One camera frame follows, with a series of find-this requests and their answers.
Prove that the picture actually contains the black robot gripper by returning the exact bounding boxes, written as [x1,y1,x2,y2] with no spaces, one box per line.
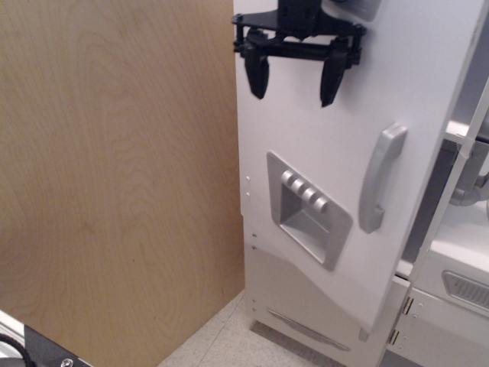
[232,1,367,107]

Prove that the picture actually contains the white fridge door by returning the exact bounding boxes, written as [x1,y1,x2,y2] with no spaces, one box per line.
[236,1,488,332]
[244,248,408,366]

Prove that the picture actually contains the silver ice dispenser panel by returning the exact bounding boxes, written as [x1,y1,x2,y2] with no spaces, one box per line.
[267,152,353,271]

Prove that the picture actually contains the grey toy sink faucet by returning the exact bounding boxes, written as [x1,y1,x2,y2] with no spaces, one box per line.
[449,135,488,207]

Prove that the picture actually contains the light plywood panel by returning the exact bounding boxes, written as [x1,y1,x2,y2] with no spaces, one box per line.
[1,1,244,366]

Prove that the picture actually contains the upper brass hinge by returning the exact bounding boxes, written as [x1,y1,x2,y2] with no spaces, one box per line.
[402,297,413,315]

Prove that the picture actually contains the brass hinge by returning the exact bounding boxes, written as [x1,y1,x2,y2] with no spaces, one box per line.
[389,329,400,346]
[402,297,413,315]

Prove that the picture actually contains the silver oven vent plate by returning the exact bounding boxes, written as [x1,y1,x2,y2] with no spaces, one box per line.
[442,271,488,310]

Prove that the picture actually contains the lower brass hinge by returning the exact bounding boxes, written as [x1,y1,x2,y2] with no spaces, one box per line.
[389,329,400,346]

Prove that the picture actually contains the silver upper door handle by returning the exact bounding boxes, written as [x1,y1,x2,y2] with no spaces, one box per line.
[358,123,407,234]

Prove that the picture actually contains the silver door handle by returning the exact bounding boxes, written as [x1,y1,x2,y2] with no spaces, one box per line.
[358,123,407,234]
[358,329,369,342]

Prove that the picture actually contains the silver lower door handle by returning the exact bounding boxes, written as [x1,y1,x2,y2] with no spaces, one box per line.
[358,329,369,342]

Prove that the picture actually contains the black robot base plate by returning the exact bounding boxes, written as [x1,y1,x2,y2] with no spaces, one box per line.
[1,310,92,367]

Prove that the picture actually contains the black braided cable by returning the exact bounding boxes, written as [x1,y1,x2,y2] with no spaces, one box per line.
[0,332,31,367]

